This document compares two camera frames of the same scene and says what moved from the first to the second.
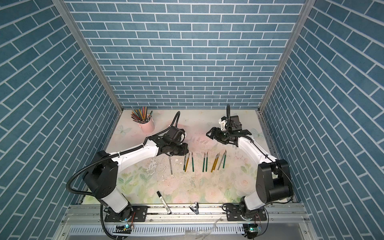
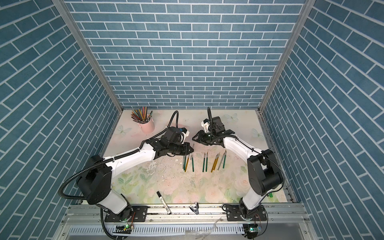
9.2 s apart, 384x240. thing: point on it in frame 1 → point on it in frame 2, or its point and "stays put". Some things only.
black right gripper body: [222, 136] → [207, 139]
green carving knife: [192, 162] stays put
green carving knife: [225, 157] stays put
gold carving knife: [214, 163] stays put
